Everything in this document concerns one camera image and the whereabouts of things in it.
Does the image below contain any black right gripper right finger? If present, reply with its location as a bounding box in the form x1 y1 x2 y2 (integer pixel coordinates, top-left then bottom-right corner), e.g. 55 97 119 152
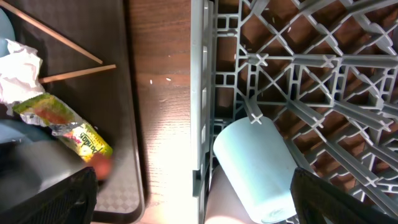
290 167 397 224

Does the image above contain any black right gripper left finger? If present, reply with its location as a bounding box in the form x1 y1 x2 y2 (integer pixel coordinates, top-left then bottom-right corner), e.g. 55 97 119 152
1 167 98 224

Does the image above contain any orange carrot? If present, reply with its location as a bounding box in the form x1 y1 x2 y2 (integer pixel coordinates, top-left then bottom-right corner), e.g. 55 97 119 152
88 153 113 180

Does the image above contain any yellow foil snack wrapper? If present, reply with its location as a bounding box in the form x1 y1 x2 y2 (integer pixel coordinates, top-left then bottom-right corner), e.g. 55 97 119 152
12 93 113 162

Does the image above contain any light blue cup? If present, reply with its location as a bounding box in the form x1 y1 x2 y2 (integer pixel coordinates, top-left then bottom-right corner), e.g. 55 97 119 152
213 117 297 223

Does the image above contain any white napkin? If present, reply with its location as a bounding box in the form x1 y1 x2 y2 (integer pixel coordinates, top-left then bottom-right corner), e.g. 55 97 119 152
1 39 45 116

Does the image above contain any pink cup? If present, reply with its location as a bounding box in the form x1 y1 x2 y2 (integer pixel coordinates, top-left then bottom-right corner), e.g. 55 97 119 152
204 166 256 224

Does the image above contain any light blue small bowl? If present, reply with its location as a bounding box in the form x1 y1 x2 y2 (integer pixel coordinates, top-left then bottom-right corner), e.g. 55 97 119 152
0 9 15 57

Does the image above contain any grey dishwasher rack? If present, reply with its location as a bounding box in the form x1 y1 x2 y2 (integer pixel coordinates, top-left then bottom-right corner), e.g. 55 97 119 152
190 1 397 223

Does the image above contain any dark blue plate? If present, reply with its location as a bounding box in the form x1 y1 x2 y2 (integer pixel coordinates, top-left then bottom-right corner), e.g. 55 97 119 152
1 119 52 144

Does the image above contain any brown serving tray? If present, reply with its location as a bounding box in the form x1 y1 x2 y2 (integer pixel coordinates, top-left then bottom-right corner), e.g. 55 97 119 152
7 0 145 223

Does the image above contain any lower wooden chopstick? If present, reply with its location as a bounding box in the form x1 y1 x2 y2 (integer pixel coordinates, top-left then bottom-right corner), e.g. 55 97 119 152
39 65 116 84

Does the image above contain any wooden chopstick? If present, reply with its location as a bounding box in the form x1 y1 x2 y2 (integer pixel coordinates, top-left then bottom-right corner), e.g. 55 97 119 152
1 1 103 64
39 65 116 84

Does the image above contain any upper wooden chopstick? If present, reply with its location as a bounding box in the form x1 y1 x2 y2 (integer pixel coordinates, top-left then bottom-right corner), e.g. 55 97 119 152
1 1 103 64

